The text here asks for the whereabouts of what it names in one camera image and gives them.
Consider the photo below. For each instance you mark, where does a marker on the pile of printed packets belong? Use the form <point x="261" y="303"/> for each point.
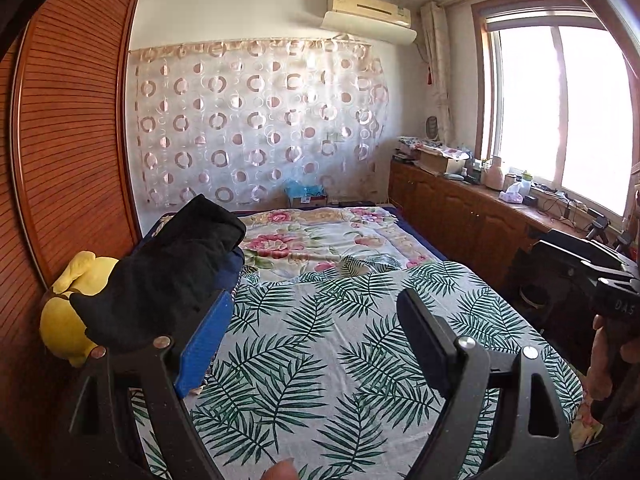
<point x="412" y="146"/>

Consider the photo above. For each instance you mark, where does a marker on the small round fan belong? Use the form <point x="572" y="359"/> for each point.
<point x="433" y="128"/>

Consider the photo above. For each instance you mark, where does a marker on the folded navy cloth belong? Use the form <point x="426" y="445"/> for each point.
<point x="234" y="265"/>

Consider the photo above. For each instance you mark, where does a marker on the open cardboard box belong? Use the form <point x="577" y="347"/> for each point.
<point x="440" y="162"/>

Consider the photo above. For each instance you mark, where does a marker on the beige floral window curtain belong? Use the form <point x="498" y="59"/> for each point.
<point x="440" y="70"/>

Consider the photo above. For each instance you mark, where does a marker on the pink thermos jug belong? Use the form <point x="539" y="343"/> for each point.
<point x="494" y="175"/>

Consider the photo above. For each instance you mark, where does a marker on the black printed T-shirt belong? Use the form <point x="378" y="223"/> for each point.
<point x="165" y="270"/>

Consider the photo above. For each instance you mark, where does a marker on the leaf-printed bed sheet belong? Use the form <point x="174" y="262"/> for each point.
<point x="325" y="360"/>

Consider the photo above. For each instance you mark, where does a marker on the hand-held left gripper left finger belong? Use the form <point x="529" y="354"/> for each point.
<point x="205" y="345"/>

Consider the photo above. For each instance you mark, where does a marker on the dark waste bin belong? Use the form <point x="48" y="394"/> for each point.
<point x="534" y="297"/>

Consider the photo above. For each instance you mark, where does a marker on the long wooden cabinet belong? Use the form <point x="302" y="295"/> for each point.
<point x="450" y="215"/>

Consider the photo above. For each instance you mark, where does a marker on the black mini tripod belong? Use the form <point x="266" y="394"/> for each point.
<point x="596" y="227"/>

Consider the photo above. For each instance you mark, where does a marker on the sheer circle-patterned curtain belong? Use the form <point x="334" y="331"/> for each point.
<point x="250" y="125"/>

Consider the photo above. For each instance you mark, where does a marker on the wooden louvered wardrobe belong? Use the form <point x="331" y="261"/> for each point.
<point x="75" y="135"/>

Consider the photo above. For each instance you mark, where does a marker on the person's right hand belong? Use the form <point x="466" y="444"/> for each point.
<point x="602" y="360"/>

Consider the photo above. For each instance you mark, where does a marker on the soft tissue pack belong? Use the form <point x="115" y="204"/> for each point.
<point x="511" y="195"/>

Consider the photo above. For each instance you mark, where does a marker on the wooden framed window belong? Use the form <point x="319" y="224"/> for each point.
<point x="525" y="105"/>

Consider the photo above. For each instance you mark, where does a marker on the yellow plush toy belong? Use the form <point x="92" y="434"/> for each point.
<point x="65" y="320"/>

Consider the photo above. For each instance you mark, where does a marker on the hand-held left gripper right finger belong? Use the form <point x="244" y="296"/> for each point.
<point x="422" y="340"/>

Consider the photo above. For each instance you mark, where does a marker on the person's left hand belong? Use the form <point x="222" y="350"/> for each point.
<point x="281" y="471"/>

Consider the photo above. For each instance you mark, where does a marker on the blue tissue box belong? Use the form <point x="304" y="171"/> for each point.
<point x="305" y="192"/>

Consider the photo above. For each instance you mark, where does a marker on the small black box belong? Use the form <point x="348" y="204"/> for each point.
<point x="530" y="201"/>

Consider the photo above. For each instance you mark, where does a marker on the green cap bottle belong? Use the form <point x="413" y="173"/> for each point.
<point x="525" y="185"/>

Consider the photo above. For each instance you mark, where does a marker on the floral blanket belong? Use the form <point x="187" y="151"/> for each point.
<point x="310" y="240"/>

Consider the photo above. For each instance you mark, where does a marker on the wall air conditioner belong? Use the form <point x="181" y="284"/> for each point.
<point x="370" y="22"/>

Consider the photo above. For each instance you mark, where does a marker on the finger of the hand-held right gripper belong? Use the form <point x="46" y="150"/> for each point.
<point x="585" y="245"/>
<point x="560" y="260"/>

